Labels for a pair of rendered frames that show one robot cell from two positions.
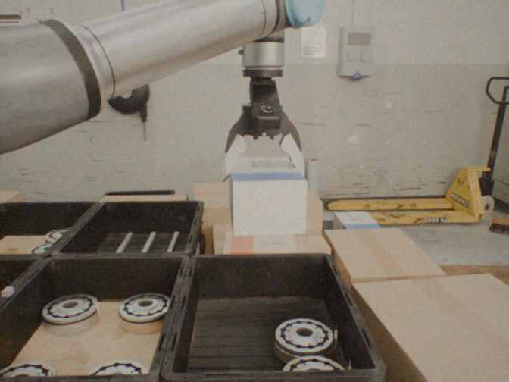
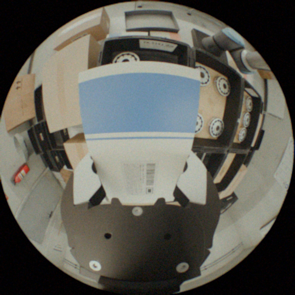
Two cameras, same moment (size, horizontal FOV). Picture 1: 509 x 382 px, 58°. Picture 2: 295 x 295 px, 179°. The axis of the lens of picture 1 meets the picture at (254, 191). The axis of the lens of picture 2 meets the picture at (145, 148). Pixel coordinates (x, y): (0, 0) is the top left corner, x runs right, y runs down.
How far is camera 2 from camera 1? 0.75 m
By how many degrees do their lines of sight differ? 46
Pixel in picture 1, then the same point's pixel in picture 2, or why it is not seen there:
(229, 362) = not seen: hidden behind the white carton
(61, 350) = (215, 107)
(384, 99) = not seen: hidden behind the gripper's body
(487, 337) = (60, 82)
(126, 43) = not seen: outside the picture
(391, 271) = (79, 146)
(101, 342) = (205, 108)
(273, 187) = (132, 64)
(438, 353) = (77, 67)
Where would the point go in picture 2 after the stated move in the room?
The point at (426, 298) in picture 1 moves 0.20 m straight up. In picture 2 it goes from (68, 108) to (27, 123)
